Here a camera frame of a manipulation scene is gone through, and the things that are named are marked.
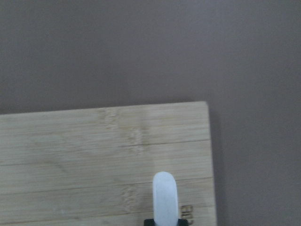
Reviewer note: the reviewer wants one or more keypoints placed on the bamboo cutting board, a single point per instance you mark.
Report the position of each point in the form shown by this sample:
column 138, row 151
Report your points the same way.
column 94, row 167

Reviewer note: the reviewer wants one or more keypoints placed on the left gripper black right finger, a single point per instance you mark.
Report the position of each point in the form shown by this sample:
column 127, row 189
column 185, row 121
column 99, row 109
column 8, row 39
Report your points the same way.
column 182, row 222

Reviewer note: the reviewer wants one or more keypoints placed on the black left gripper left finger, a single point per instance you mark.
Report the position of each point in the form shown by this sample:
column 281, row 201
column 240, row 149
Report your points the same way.
column 149, row 222

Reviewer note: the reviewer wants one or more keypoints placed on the white ceramic spoon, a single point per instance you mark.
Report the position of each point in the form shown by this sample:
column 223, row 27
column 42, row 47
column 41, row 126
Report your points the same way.
column 165, row 199

